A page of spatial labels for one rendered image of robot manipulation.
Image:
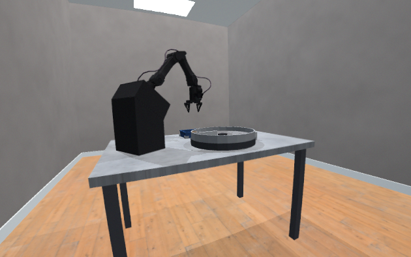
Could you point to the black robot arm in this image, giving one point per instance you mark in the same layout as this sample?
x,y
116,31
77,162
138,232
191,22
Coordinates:
x,y
172,58

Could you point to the blue open crate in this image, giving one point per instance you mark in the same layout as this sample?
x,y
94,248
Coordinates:
x,y
186,133

